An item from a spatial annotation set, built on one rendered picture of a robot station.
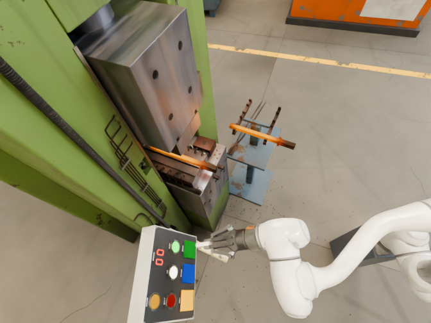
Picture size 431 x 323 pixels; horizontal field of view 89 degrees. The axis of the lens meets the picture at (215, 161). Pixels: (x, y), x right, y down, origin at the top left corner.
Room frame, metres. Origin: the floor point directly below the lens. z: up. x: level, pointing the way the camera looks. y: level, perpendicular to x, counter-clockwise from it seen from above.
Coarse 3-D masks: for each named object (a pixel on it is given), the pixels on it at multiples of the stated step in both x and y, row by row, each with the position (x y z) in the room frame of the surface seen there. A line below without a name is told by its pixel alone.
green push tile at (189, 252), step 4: (184, 244) 0.22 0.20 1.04; (188, 244) 0.22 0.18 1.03; (192, 244) 0.22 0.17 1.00; (184, 248) 0.20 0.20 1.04; (188, 248) 0.20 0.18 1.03; (192, 248) 0.20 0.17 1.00; (184, 252) 0.18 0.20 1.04; (188, 252) 0.18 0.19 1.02; (192, 252) 0.18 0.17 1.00; (184, 256) 0.16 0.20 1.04; (188, 256) 0.16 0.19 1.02; (192, 256) 0.16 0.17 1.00
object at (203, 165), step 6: (156, 150) 0.80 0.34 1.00; (174, 156) 0.73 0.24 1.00; (180, 156) 0.72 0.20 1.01; (186, 156) 0.71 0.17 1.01; (192, 162) 0.67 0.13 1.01; (198, 162) 0.66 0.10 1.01; (204, 162) 0.65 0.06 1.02; (204, 168) 0.63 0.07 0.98; (210, 168) 0.61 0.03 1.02; (216, 168) 0.60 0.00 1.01
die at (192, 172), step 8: (152, 152) 0.79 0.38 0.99; (160, 152) 0.78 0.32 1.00; (184, 152) 0.76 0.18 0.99; (192, 152) 0.75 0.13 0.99; (152, 160) 0.74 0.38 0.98; (160, 160) 0.72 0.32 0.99; (168, 160) 0.72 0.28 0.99; (176, 160) 0.71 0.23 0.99; (200, 160) 0.68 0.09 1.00; (160, 168) 0.68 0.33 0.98; (168, 168) 0.67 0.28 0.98; (176, 168) 0.66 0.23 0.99; (184, 168) 0.65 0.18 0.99; (192, 168) 0.64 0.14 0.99; (176, 176) 0.61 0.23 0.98; (192, 176) 0.59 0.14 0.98; (192, 184) 0.55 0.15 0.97
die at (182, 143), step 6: (198, 114) 0.71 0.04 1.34; (192, 120) 0.67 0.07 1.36; (198, 120) 0.70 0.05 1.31; (192, 126) 0.66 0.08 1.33; (198, 126) 0.70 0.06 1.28; (186, 132) 0.61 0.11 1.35; (192, 132) 0.65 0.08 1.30; (180, 138) 0.58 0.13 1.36; (186, 138) 0.60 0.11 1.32; (180, 144) 0.57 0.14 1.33; (186, 144) 0.59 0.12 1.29; (174, 150) 0.56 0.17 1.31; (180, 150) 0.55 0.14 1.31
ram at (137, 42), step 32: (128, 0) 0.86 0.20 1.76; (96, 32) 0.69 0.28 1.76; (128, 32) 0.66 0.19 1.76; (160, 32) 0.64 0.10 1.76; (96, 64) 0.57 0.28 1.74; (128, 64) 0.51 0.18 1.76; (160, 64) 0.60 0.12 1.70; (192, 64) 0.74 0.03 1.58; (128, 96) 0.54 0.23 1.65; (160, 96) 0.56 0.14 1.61; (192, 96) 0.70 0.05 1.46; (160, 128) 0.51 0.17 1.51
